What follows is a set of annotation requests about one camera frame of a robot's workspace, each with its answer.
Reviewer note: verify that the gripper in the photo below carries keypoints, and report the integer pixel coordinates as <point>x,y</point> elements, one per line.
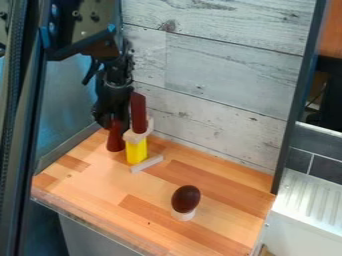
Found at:
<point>112,100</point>

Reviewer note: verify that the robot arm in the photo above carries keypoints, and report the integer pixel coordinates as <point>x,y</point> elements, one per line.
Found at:
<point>84,36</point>

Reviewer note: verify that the dark red cylinder toy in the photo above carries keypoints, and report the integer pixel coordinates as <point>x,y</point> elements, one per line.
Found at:
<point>138,113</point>

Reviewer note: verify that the dark red cone toy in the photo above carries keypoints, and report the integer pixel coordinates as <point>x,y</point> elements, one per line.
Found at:
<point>115,141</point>

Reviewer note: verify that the white toy kitchen unit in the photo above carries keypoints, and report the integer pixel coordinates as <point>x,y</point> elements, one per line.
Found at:
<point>305,213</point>

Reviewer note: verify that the yellow block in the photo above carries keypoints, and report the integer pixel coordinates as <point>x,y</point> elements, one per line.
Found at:
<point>135,151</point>

